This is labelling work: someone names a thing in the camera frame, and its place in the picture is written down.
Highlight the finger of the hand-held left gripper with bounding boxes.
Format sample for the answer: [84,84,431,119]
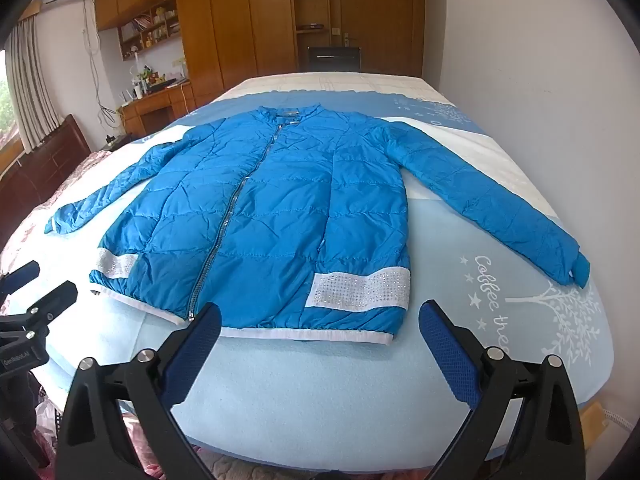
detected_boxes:
[0,281,79,334]
[0,260,41,297]

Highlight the hanging wall cables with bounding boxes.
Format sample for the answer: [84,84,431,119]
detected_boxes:
[81,0,128,128]

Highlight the dark wooden headboard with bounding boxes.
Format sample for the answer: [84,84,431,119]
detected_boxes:
[0,114,92,231]

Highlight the wooden bookshelf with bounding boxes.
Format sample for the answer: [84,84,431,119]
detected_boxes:
[117,0,182,63]

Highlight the window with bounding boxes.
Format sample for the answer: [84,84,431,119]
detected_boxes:
[0,50,23,151]

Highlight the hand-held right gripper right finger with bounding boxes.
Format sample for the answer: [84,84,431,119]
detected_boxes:
[417,300,586,480]

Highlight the wooden desk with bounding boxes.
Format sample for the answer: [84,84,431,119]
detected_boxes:
[120,80,197,137]

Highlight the light blue printed blanket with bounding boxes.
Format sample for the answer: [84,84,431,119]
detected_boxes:
[0,71,616,461]

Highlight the black chair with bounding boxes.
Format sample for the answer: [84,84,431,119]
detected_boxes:
[306,46,362,73]

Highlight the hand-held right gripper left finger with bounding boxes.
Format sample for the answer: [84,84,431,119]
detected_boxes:
[56,302,236,480]

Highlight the wooden open shelf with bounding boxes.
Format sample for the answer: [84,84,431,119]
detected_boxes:
[290,0,333,73]

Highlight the white cable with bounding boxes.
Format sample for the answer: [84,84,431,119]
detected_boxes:
[602,407,632,431]

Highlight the wooden door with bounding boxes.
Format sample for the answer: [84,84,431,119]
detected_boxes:
[330,0,427,78]

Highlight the wooden wardrobe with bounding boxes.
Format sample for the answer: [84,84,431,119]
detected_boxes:
[175,0,301,108]

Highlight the blue quilted jacket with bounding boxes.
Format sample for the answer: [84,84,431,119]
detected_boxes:
[44,104,592,346]

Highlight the beige curtain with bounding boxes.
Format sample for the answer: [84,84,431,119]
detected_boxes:
[4,10,66,143]

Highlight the colourful toys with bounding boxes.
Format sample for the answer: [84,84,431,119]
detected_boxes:
[140,66,173,87]

